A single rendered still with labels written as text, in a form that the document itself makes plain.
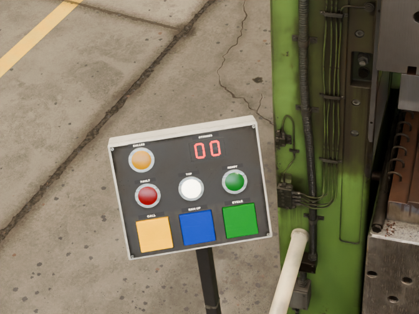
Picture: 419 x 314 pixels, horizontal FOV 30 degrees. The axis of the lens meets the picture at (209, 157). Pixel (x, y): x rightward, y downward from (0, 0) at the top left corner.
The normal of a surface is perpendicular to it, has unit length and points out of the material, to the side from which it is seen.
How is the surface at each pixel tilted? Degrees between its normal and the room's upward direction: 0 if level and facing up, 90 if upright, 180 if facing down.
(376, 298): 90
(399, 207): 90
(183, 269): 0
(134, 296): 0
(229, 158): 60
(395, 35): 90
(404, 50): 90
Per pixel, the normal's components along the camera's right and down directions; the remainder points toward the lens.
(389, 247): -0.30, 0.69
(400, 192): -0.09, -0.70
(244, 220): 0.07, 0.25
